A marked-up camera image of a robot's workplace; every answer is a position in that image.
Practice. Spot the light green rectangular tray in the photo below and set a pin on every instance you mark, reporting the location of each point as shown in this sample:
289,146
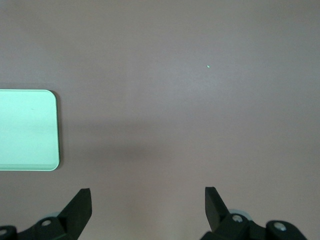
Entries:
27,130

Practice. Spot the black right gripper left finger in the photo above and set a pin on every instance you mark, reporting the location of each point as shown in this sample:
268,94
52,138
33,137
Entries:
72,217

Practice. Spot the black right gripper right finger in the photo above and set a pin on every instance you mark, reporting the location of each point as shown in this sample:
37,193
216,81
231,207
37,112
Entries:
216,215

